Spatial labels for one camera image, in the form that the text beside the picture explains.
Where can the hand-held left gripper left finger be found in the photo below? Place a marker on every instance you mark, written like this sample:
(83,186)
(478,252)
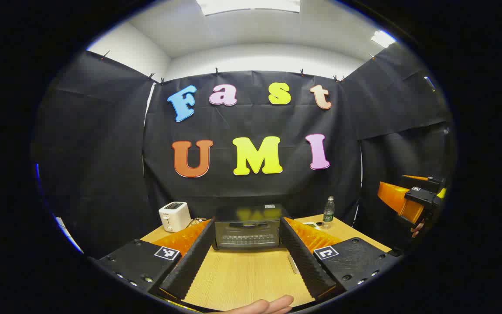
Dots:
(194,261)

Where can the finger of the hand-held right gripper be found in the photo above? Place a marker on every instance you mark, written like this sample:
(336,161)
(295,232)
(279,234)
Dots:
(432,183)
(423,198)

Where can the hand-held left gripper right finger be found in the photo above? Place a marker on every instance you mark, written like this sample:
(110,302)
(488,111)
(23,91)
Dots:
(305,261)

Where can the black electric oven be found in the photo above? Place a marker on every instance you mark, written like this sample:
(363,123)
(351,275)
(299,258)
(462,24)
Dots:
(249,224)

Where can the white ribbed tray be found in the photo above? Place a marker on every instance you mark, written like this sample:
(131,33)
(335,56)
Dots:
(293,263)

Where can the white divided seasoning dish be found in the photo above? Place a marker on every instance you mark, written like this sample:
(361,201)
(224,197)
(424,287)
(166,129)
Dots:
(312,225)

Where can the white toaster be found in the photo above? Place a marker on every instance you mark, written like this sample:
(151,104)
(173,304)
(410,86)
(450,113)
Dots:
(174,216)

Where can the clear plastic water bottle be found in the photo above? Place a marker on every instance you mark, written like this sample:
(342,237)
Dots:
(328,213)

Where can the small ceiling light panel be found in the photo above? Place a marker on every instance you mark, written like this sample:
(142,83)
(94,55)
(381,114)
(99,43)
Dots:
(382,38)

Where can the large ceiling light panel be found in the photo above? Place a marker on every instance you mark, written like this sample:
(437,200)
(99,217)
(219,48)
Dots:
(249,5)

